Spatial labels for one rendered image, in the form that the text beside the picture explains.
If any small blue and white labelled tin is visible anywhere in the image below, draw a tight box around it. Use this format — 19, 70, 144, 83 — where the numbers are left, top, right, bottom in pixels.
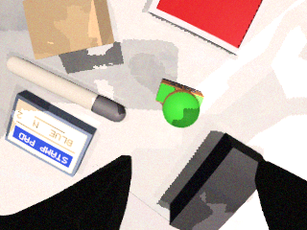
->
5, 89, 97, 177

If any tan cardboard box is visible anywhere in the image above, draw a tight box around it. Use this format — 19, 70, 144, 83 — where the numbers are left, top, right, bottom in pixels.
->
23, 0, 115, 60

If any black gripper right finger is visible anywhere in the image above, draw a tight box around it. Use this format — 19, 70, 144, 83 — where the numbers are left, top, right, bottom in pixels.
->
254, 160, 307, 230

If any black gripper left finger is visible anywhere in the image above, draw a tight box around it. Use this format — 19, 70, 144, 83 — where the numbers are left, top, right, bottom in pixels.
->
0, 154, 131, 230

